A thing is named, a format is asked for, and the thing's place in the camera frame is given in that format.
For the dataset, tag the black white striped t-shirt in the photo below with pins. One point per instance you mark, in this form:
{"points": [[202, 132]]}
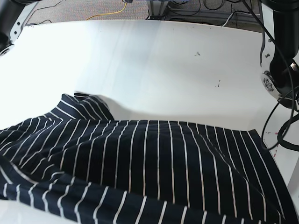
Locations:
{"points": [[79, 163]]}

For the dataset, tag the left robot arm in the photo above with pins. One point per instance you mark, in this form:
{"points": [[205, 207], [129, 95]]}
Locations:
{"points": [[279, 20]]}

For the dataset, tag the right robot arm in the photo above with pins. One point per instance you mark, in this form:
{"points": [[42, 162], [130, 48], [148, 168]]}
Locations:
{"points": [[13, 14]]}

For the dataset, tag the aluminium frame rail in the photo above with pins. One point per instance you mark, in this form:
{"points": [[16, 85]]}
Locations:
{"points": [[156, 9]]}

